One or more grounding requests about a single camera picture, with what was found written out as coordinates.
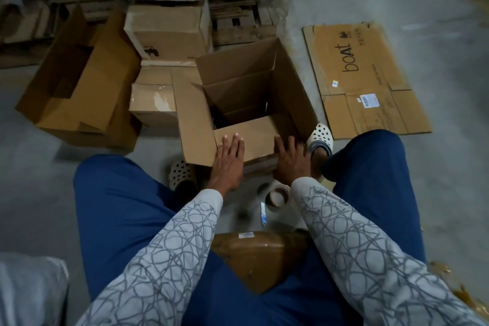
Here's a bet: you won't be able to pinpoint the brown cardboard sheet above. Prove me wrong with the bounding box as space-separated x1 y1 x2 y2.
303 23 433 140

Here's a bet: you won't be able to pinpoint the brown plastic-wrapped stool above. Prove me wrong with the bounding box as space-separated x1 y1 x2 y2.
210 230 313 295

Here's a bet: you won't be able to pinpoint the person's left white clog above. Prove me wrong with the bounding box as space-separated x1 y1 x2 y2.
167 157 199 192

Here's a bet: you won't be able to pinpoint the person's left forearm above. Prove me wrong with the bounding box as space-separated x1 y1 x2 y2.
76 188 225 326

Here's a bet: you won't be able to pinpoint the wooden pallet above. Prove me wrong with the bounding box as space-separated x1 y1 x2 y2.
0 0 280 69

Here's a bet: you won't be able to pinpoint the person's right forearm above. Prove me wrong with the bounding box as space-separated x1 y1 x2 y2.
290 177 486 326

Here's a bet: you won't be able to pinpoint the person's right white clog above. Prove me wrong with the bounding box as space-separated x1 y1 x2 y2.
306 122 335 159

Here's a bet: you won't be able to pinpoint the person's white clog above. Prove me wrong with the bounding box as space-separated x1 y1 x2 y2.
306 122 335 159
167 157 199 192

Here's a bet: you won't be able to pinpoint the crumpled brown tape scraps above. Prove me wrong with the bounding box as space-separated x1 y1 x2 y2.
428 259 489 319

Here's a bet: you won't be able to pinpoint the cardboard box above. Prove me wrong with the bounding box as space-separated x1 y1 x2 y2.
123 0 213 62

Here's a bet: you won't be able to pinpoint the person's right hand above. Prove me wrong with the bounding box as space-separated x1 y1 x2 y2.
273 134 313 187

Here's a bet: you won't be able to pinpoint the white woven sack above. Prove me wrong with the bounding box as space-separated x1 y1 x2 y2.
0 252 70 326

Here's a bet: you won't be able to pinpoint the person's left hand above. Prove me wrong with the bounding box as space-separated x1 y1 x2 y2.
205 133 246 198

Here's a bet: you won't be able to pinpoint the small cardboard box being taped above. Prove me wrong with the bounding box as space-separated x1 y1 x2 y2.
171 37 319 176
127 60 204 126

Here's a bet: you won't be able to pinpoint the person's blue trousers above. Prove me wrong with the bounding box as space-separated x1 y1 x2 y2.
72 128 427 326

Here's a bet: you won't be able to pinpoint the large black-label cardboard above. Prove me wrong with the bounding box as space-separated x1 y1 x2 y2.
14 5 143 152

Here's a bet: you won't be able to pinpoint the brown packing tape roll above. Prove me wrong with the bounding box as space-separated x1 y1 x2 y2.
263 183 293 212

